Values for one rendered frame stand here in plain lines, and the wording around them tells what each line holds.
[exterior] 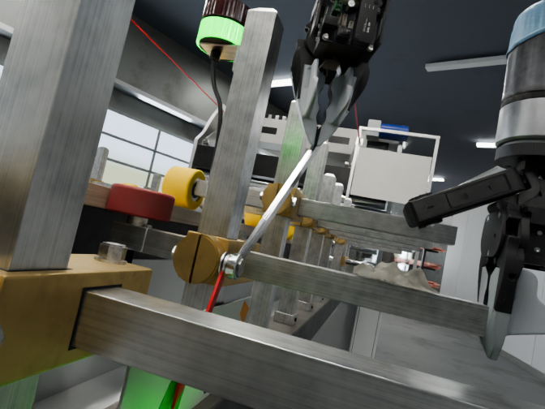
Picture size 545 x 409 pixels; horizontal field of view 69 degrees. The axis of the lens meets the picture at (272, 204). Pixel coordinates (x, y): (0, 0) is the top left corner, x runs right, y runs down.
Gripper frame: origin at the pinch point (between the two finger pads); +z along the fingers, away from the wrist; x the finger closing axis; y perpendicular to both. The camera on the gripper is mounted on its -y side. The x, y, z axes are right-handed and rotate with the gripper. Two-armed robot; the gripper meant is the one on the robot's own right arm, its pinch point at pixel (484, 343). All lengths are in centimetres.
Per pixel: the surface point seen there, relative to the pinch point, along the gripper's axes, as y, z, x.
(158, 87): -359, -196, 458
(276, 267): -22.0, -3.2, -1.5
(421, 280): -7.0, -5.0, -1.8
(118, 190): -42.6, -8.4, -3.9
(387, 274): -10.4, -4.9, -2.7
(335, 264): -29, 0, 144
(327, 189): -28, -23, 69
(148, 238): -38.5, -3.4, -1.5
